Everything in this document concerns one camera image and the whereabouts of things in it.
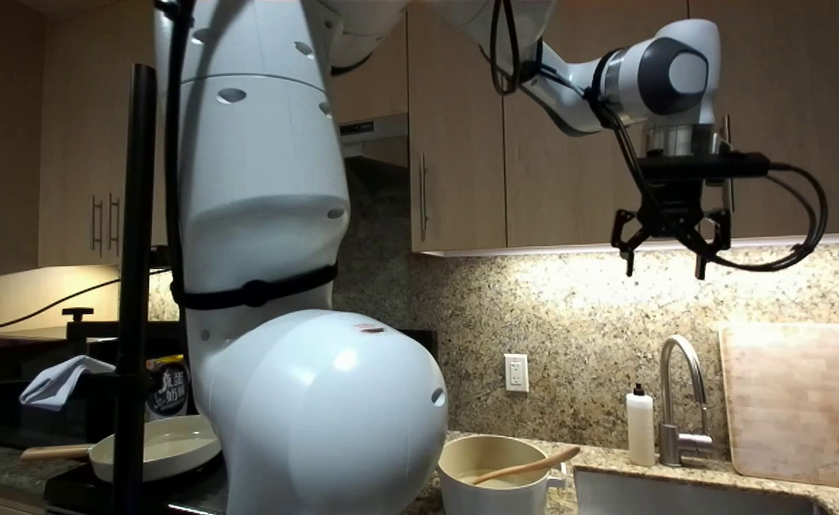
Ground white wall outlet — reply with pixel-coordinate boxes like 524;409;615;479
502;353;532;397

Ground steel kitchen sink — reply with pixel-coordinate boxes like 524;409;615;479
574;463;837;515

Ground white pan wooden handle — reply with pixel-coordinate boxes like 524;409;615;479
17;413;223;486

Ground light wooden upper cabinet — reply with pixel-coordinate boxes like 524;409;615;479
327;18;412;125
405;0;839;259
35;0;170;270

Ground thin black cable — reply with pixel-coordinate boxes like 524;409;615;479
0;271;125;340

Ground wooden spatula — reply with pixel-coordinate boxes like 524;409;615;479
471;443;585;486

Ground chrome kitchen faucet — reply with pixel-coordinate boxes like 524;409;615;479
657;331;720;470

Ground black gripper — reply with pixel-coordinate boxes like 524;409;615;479
609;174;733;284

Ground steel range hood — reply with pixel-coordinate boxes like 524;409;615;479
337;113;412;173

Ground white blue cloth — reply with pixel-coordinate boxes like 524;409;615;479
17;353;118;414

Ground white soap bottle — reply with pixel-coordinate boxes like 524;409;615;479
624;382;658;470

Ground black velcro strap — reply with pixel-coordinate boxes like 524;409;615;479
170;263;342;311

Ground black vertical pole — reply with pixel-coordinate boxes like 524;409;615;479
111;64;160;515

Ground wooden cutting board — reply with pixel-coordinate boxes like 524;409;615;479
715;321;839;495

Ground black clamp knob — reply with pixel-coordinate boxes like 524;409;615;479
60;303;98;359

